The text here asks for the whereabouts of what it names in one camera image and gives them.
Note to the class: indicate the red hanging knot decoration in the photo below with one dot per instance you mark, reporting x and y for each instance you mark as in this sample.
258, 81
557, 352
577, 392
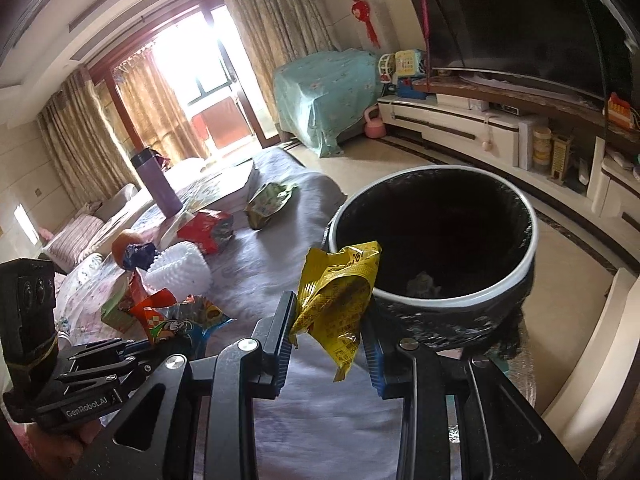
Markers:
361, 9

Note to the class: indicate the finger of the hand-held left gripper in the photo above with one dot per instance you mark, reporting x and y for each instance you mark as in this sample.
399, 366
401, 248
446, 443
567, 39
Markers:
105, 372
105, 349

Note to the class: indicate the black television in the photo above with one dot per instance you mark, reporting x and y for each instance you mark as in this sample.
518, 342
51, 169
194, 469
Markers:
500, 20

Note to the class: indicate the striped pink pillow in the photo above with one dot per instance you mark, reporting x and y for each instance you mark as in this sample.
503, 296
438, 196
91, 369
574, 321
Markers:
75, 240

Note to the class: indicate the red yellow bead toy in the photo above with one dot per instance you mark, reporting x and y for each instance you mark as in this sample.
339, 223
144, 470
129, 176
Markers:
620, 110

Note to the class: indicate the beige patterned curtain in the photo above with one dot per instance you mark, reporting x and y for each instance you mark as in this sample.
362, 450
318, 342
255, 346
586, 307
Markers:
80, 140
285, 35
150, 105

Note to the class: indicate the purple thermos bottle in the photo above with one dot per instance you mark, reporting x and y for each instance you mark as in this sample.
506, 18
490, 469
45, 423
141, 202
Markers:
162, 185

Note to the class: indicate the yellow snack wrapper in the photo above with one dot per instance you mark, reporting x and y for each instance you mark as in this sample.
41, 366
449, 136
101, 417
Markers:
330, 300

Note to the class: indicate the red snack packet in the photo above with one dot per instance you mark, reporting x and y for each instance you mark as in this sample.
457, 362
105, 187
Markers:
205, 230

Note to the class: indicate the yellow jar stack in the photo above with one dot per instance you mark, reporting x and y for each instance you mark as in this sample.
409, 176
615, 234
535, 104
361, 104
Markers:
541, 147

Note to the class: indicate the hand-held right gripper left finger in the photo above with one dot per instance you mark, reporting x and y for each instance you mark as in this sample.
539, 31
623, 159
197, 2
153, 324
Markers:
284, 345

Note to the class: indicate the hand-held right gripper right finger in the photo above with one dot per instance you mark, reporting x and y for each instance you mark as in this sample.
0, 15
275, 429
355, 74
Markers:
375, 367

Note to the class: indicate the blue cartoon snack packet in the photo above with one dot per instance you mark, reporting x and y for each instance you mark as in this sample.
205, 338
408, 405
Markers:
200, 320

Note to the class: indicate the red balcony cloth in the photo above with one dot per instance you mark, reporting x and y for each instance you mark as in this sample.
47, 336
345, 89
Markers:
222, 122

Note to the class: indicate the red thin pole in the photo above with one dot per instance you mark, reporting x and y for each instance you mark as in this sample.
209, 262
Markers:
424, 25

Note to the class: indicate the trash bin with black liner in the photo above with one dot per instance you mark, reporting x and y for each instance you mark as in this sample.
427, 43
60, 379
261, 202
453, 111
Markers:
435, 225

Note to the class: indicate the white red toy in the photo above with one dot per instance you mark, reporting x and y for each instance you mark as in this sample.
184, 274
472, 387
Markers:
386, 67

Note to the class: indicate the orange snack packet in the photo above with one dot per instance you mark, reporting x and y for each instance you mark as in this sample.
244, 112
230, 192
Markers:
152, 315

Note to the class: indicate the wooden house-shaped toy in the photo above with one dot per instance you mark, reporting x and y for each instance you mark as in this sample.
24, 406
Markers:
561, 157

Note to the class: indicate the white TV cabinet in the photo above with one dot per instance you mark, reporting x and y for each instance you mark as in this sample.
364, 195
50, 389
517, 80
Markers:
450, 125

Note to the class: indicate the small green carton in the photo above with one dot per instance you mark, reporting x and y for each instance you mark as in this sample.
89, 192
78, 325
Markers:
117, 312

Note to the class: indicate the white sofa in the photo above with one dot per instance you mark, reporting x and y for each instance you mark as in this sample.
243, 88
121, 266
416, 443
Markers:
122, 202

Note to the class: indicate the green snack packet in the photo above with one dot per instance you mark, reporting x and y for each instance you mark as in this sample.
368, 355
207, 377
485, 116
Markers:
265, 205

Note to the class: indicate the teal yellow toy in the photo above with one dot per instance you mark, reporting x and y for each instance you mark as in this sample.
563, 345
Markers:
409, 62

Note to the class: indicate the pink kettlebell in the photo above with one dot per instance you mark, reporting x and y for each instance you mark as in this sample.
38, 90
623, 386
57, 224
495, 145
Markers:
374, 127

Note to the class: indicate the crumpled grey wrapper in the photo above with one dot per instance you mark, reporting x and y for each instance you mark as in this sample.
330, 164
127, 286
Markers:
422, 282

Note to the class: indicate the teal furniture cover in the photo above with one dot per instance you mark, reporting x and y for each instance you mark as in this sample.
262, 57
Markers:
325, 95

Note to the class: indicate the colourful picture book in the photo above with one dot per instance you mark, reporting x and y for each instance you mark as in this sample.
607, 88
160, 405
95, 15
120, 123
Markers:
225, 185

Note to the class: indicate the blue crumpled wrapper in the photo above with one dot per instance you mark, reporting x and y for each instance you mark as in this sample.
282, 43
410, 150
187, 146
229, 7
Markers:
138, 255

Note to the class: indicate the orange fruit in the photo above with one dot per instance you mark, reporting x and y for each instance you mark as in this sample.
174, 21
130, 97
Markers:
121, 245

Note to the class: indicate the glass balcony door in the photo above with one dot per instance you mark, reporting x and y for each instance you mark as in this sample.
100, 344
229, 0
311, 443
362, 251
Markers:
210, 70

